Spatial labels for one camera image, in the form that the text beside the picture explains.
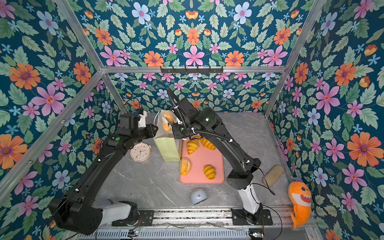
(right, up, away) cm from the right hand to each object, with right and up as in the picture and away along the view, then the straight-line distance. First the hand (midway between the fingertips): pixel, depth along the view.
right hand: (176, 130), depth 66 cm
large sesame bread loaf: (-6, +8, +10) cm, 14 cm away
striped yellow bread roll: (+16, -25, +19) cm, 35 cm away
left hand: (-11, +3, +9) cm, 14 cm away
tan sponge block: (+52, -26, +18) cm, 61 cm away
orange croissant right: (+15, -10, +32) cm, 37 cm away
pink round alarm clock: (-28, -15, +29) cm, 43 cm away
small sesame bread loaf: (+2, -21, +20) cm, 29 cm away
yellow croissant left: (+5, -11, +30) cm, 33 cm away
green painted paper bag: (-8, -11, +16) cm, 21 cm away
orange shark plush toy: (+61, -33, +6) cm, 69 cm away
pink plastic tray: (+11, -19, +31) cm, 38 cm away
